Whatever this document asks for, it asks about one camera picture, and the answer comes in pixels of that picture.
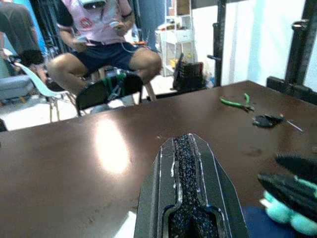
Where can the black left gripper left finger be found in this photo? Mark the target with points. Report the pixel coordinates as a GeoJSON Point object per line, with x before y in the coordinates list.
{"type": "Point", "coordinates": [158, 188]}

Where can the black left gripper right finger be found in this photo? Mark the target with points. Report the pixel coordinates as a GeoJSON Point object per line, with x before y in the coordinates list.
{"type": "Point", "coordinates": [218, 191]}

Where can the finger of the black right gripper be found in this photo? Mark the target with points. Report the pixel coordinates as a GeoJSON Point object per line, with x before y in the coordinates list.
{"type": "Point", "coordinates": [302, 167]}
{"type": "Point", "coordinates": [284, 188]}

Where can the blue cloth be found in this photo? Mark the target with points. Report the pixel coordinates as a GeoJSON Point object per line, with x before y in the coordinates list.
{"type": "Point", "coordinates": [262, 223]}

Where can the thin metal key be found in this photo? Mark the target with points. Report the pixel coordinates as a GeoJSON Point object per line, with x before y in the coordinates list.
{"type": "Point", "coordinates": [295, 125]}

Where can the black car key fob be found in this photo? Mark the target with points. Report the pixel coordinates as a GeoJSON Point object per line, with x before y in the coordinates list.
{"type": "Point", "coordinates": [265, 121]}

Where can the wooden stool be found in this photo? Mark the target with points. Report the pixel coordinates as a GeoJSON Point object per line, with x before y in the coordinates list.
{"type": "Point", "coordinates": [150, 91]}

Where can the green tool on chair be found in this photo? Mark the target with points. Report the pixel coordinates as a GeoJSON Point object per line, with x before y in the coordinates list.
{"type": "Point", "coordinates": [116, 86]}

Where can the black folding chair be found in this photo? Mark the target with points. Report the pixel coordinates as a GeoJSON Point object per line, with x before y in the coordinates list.
{"type": "Point", "coordinates": [94, 95]}

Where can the black crate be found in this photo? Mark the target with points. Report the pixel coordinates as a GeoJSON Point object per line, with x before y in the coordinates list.
{"type": "Point", "coordinates": [189, 74]}

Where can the black vertical pole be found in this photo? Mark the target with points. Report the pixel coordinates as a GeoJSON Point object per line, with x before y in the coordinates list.
{"type": "Point", "coordinates": [219, 49]}

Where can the seated person in pink shirt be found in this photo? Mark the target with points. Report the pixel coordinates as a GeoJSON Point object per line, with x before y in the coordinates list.
{"type": "Point", "coordinates": [106, 53]}

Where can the white shelf unit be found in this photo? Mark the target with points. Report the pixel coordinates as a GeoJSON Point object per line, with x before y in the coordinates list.
{"type": "Point", "coordinates": [178, 37]}

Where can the white plastic chair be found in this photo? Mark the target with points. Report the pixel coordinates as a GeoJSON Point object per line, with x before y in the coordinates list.
{"type": "Point", "coordinates": [37, 84]}

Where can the person in grey shirt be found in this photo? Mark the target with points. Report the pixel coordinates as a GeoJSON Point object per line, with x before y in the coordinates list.
{"type": "Point", "coordinates": [17, 29]}

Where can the black stand with post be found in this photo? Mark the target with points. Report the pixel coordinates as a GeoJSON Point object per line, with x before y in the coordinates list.
{"type": "Point", "coordinates": [298, 62]}

